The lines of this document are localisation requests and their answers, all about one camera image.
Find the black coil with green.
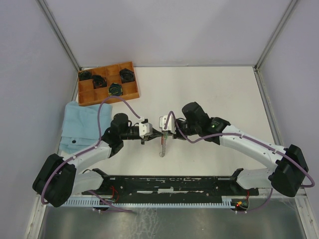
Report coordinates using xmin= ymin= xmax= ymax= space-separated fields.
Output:
xmin=108 ymin=83 xmax=123 ymax=97

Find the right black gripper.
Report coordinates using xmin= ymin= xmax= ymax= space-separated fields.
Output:
xmin=167 ymin=119 xmax=200 ymax=140

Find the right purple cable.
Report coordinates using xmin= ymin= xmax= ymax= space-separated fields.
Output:
xmin=161 ymin=111 xmax=315 ymax=213

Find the black coil top left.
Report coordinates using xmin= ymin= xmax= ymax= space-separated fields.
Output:
xmin=78 ymin=71 xmax=92 ymax=81

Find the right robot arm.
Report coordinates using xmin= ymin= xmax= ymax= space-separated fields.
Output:
xmin=163 ymin=102 xmax=309 ymax=197

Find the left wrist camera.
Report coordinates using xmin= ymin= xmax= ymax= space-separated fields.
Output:
xmin=139 ymin=119 xmax=153 ymax=138

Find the wooden compartment tray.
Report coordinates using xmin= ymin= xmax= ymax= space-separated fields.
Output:
xmin=78 ymin=61 xmax=140 ymax=106

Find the slotted cable duct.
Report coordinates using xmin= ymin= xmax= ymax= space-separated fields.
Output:
xmin=62 ymin=196 xmax=250 ymax=207

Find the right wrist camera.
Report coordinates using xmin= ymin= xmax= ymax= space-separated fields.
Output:
xmin=159 ymin=115 xmax=176 ymax=134

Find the black coil top right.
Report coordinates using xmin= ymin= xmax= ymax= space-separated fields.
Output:
xmin=119 ymin=68 xmax=135 ymax=84

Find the light blue cloth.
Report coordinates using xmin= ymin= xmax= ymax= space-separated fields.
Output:
xmin=59 ymin=101 xmax=113 ymax=154

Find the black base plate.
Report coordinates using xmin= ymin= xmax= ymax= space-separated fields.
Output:
xmin=94 ymin=175 xmax=259 ymax=204

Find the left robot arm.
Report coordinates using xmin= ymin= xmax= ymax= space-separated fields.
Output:
xmin=32 ymin=113 xmax=163 ymax=207

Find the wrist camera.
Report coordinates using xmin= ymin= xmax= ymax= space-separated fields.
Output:
xmin=139 ymin=119 xmax=153 ymax=138
xmin=159 ymin=115 xmax=176 ymax=134

